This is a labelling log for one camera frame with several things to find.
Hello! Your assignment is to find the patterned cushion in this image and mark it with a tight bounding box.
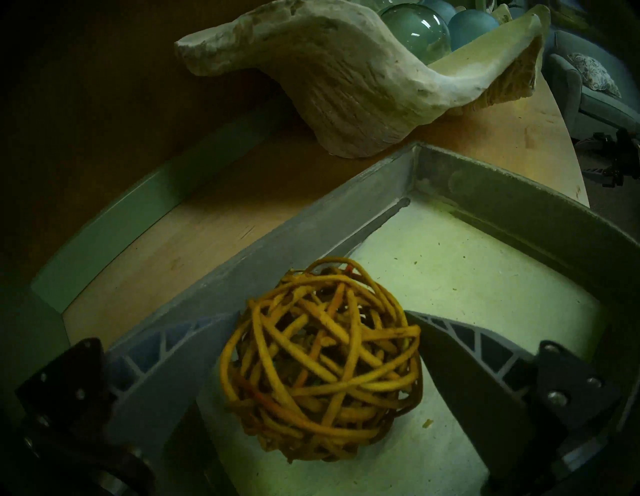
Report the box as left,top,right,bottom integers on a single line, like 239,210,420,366
566,52,623,99

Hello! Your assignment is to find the clear green glass ball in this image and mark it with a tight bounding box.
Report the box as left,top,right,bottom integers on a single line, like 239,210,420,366
378,2,453,66

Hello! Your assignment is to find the brown wicker ball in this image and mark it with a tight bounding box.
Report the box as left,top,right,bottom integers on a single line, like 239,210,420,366
219,256,424,463

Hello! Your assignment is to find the grey square tray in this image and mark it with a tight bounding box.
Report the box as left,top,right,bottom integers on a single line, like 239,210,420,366
107,141,640,496

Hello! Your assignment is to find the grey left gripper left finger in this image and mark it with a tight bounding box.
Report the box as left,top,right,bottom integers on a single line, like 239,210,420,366
15,312,246,466

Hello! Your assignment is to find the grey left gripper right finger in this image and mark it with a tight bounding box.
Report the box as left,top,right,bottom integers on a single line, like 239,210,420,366
405,310,623,482

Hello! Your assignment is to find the frosted teal glass ball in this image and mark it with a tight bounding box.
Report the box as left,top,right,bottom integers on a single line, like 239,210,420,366
447,9,501,51
425,0,458,22

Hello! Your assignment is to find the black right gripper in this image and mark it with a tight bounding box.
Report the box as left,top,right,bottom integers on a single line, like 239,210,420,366
612,129,640,188

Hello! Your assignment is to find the grey blue armchair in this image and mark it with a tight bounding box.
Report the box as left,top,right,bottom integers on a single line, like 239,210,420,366
547,30,640,143

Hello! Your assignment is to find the giant clam shell bowl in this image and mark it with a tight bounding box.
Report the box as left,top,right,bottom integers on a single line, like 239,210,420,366
174,0,552,160

